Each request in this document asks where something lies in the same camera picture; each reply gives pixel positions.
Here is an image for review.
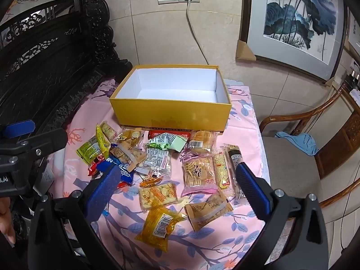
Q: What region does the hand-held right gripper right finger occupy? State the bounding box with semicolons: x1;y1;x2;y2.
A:
235;162;329;270

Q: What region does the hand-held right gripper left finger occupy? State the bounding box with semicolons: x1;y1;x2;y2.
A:
27;164;124;270

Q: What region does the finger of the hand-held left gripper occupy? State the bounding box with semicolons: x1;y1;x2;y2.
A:
0;120;36;140
11;128;69;161

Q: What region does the red biscuit packet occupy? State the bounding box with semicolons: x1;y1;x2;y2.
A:
87;162;128;189

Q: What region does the blue snack packet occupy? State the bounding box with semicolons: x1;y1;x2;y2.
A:
97;157;133;184

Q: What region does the corn stick packet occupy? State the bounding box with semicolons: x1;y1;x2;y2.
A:
212;150;234;189

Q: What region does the black stick snack packet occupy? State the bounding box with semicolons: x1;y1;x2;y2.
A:
224;144;249;199

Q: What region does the brown cracker packet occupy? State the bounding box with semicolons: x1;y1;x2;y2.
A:
110;143;147;173

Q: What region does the lime green snack packet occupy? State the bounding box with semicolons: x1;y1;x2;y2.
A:
76;139;102;165

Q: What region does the small orange snack packet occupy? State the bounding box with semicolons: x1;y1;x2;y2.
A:
139;174;164;188

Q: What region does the brown paper snack packet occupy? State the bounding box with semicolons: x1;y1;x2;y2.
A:
184;192;234;232

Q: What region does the yellow long snack packet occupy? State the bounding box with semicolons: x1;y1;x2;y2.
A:
96;124;111;158

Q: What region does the clear yellow cracker packet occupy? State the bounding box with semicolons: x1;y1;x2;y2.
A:
138;183;178;212

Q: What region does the pink rice cracker packet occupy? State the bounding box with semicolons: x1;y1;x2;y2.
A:
180;151;219;198

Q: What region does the clear white candy packet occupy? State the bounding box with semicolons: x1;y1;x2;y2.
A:
136;149;173;176

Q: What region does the clear round biscuit packet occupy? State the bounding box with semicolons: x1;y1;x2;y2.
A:
118;128;144;147

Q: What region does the clear rice stick packet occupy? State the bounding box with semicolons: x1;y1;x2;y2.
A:
100;121;118;140

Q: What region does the yellow translucent snack packet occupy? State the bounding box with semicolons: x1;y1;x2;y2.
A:
135;206;187;253

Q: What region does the bread packet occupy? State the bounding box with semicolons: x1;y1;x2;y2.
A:
187;130;219;154

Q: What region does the red box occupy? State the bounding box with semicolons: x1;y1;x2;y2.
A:
147;130;195;140

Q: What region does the green white snack packet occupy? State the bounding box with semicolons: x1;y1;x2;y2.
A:
144;133;188;153

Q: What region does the yellow cardboard box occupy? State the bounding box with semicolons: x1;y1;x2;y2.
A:
109;64;232;132

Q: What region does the person's left hand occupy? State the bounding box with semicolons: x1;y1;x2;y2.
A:
0;197;16;245

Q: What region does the wooden chair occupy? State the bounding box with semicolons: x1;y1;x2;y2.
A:
259;83;360;209

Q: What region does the dark carved wooden bench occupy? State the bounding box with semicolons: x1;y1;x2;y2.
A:
0;0;133;152

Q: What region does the blue cloth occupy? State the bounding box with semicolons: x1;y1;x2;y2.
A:
275;131;320;156

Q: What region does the pink printed tablecloth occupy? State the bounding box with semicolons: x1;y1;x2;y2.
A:
60;77;270;270

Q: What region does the framed lotus painting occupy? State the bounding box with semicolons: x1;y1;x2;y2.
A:
238;0;350;84

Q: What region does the thin black cable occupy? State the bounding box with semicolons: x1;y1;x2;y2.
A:
340;200;350;257

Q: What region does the wall socket with black plugs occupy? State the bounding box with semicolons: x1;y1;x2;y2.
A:
348;66;360;91

